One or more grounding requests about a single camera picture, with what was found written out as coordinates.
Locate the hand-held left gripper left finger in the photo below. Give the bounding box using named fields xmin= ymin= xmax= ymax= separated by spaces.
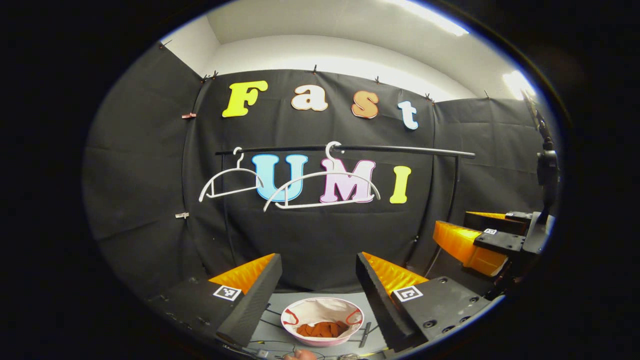
xmin=150 ymin=253 xmax=284 ymax=351

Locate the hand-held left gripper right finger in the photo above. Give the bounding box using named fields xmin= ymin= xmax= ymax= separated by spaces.
xmin=356 ymin=251 xmax=501 ymax=353

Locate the pink white laundry hamper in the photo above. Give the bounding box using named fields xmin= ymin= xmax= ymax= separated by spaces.
xmin=280 ymin=297 xmax=366 ymax=348

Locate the orange corduroy jacket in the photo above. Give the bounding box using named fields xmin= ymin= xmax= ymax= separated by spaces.
xmin=296 ymin=320 xmax=351 ymax=339

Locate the white plastic clothes hanger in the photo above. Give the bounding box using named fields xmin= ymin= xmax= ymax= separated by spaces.
xmin=263 ymin=141 xmax=382 ymax=213

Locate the black clothes rack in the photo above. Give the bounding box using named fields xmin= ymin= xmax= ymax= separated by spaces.
xmin=215 ymin=144 xmax=477 ymax=277

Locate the empty white plastic hanger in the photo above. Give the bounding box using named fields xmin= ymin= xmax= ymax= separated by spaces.
xmin=198 ymin=146 xmax=265 ymax=203

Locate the small ceiling light panel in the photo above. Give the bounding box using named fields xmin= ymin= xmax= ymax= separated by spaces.
xmin=502 ymin=70 xmax=537 ymax=101

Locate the black backdrop cloth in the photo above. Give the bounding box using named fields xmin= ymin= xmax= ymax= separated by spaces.
xmin=82 ymin=42 xmax=551 ymax=306

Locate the long ceiling light panel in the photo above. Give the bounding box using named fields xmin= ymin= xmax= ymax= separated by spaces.
xmin=390 ymin=0 xmax=471 ymax=37

